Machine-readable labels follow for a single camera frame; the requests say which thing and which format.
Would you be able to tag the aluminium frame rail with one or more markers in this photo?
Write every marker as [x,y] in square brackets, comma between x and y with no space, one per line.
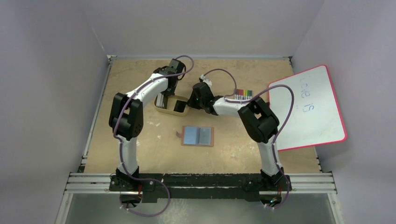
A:
[301,183]

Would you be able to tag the pink leather card holder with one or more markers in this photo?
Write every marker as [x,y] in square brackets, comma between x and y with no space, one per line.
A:
[199,136]

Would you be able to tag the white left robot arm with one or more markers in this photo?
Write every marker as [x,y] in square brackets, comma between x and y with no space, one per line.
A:
[126,116]

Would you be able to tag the beige oval plastic tray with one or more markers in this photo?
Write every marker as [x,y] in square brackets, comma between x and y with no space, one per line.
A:
[170,103]

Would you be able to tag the pink framed whiteboard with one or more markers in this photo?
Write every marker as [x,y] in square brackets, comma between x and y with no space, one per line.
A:
[306,104]

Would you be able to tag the pack of coloured markers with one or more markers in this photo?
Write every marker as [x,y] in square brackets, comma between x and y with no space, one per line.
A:
[243,94]

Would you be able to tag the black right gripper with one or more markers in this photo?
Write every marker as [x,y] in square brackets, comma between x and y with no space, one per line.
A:
[192,101]

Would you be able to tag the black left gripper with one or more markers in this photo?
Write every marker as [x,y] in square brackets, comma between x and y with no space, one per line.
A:
[169,93]

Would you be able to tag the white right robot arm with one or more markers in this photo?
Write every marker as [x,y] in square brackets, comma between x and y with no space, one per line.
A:
[258,119]

